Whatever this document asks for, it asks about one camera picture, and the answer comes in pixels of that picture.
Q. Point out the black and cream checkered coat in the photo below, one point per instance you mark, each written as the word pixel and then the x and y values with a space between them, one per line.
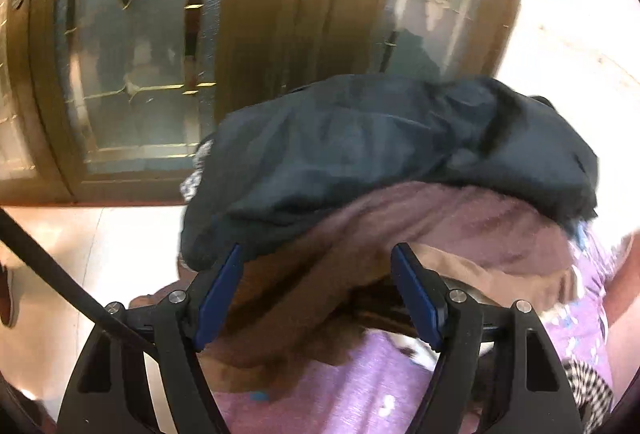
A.
pixel 587 386

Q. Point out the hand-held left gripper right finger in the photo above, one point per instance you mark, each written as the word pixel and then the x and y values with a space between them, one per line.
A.
pixel 415 295

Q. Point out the white patterned cloth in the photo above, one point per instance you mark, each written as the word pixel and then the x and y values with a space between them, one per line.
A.
pixel 192 181

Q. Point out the brown garment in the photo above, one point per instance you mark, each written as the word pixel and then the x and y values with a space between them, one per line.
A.
pixel 400 219

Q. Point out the dark jacket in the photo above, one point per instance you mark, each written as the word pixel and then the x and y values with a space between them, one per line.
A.
pixel 375 139

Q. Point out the wooden door with glass panels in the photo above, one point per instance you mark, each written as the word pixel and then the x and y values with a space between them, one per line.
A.
pixel 280 14

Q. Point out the reddish brown object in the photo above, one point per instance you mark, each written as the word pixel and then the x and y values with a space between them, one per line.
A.
pixel 7 299

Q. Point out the purple floral bed sheet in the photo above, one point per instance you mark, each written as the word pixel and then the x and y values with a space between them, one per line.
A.
pixel 340 389

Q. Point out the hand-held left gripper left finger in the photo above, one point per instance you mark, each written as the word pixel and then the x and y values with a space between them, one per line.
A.
pixel 220 295

